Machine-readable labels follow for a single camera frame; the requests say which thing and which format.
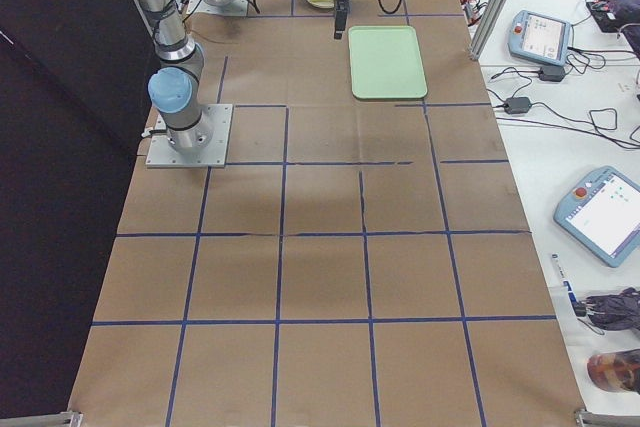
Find light green plastic tray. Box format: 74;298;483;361
348;26;428;100

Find blue teach pendant far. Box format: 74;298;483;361
507;10;571;67

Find blue teach pendant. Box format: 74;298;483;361
507;10;571;67
553;166;639;268

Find black power adapter lower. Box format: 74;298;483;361
503;96;532;115

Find black power adapter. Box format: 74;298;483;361
503;96;532;115
538;65;566;83

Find black power adapter upper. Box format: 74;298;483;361
538;65;566;83

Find blue teach pendant near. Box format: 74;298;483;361
553;166;639;268

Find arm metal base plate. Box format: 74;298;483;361
187;0;249;17
144;104;233;168

